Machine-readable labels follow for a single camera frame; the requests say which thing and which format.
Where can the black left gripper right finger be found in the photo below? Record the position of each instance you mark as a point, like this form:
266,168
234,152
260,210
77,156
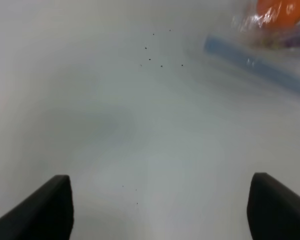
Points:
273,210

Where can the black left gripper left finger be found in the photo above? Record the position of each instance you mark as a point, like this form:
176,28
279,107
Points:
47,214

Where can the clear zip bag blue zipper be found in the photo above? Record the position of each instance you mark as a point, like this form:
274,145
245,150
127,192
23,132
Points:
235,40

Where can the purple eggplant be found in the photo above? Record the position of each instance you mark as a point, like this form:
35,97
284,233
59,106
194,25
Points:
282,39

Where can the orange fruit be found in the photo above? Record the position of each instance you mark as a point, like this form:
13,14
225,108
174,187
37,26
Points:
278,13

